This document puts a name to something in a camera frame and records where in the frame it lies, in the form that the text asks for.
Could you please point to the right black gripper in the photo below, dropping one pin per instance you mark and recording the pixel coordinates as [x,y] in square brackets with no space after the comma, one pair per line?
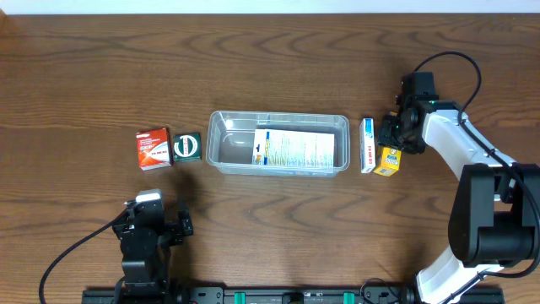
[388,132]

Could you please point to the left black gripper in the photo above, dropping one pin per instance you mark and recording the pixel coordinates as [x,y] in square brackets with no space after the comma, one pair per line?
[178,225]

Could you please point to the yellow box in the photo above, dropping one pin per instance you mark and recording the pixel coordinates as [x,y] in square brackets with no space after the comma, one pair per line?
[387,161]

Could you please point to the slim white blue box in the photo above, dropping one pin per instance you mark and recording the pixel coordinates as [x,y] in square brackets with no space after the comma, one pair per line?
[367,145]

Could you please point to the large blue white box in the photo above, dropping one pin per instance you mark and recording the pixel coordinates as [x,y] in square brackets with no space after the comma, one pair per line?
[296,149]

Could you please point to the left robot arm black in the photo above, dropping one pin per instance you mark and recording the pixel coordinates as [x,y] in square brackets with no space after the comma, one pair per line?
[146,239]

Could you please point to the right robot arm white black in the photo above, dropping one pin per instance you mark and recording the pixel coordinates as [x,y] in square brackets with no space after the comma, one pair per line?
[493,228]

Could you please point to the clear plastic container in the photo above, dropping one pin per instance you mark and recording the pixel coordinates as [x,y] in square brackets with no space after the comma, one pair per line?
[231,138]

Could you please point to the dark green small box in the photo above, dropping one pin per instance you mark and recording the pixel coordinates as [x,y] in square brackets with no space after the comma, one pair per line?
[187,147]

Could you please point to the red orange small box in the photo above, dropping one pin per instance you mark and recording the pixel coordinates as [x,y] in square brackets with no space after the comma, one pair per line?
[153,149]

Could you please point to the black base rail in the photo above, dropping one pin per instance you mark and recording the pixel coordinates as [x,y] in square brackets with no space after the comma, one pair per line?
[218,295]

